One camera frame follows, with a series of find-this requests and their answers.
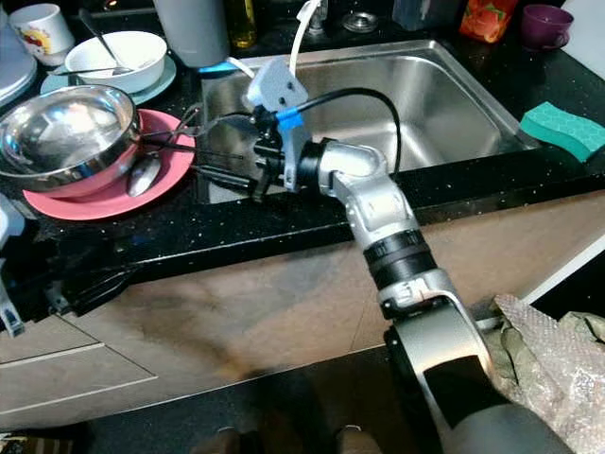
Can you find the white plate stack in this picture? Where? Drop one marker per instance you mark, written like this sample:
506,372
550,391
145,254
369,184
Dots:
14,71

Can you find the purple cup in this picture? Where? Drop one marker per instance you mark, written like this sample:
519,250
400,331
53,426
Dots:
545,26

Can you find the white ceramic bowl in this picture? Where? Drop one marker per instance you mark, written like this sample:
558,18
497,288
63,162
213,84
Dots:
137,52

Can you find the beige cabinet front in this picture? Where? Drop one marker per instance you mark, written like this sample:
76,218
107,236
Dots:
246,293

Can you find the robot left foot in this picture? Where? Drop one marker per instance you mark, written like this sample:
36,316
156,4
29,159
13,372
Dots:
227,443

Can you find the orange printed carton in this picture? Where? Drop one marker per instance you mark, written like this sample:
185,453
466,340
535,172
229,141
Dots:
489,19

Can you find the teal plate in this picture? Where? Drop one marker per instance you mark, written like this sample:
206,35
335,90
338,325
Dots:
165,83

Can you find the yellow oil bottle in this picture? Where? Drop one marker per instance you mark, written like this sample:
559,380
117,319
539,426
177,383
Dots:
241,24

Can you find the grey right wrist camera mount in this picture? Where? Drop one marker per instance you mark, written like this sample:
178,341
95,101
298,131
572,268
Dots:
276,90

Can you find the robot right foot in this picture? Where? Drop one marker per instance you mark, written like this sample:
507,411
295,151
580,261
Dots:
350,442

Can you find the stainless steel sink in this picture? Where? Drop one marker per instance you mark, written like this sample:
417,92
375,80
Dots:
444,104

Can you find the shiny steel bowl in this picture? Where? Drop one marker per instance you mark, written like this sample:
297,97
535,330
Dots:
66,132

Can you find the pink round plate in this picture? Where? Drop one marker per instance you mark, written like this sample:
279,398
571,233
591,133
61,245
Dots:
113,200

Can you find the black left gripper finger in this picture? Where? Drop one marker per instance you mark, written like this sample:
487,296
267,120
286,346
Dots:
109,278
99,298

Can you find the white mug with print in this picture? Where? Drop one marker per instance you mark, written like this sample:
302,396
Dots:
40,33

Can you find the grey tall tumbler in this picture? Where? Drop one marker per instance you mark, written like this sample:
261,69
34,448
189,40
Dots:
191,28

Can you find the green sponge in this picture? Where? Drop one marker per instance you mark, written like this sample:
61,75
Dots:
565,130

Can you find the clear bubble wrap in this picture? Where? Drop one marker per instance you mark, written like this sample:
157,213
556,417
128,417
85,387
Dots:
548,359

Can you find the round metal sink fitting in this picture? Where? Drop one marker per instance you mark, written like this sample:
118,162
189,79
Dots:
359,21

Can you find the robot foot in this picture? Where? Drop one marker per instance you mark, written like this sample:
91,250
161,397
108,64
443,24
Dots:
350,442
227,443

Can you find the white object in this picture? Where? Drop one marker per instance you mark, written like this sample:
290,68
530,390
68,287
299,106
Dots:
588,21

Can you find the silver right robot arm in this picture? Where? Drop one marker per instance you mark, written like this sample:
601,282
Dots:
388,213

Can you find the dark container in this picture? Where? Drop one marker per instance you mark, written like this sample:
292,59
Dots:
425,11

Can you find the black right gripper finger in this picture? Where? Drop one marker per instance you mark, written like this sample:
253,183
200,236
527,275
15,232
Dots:
236,121
227,180

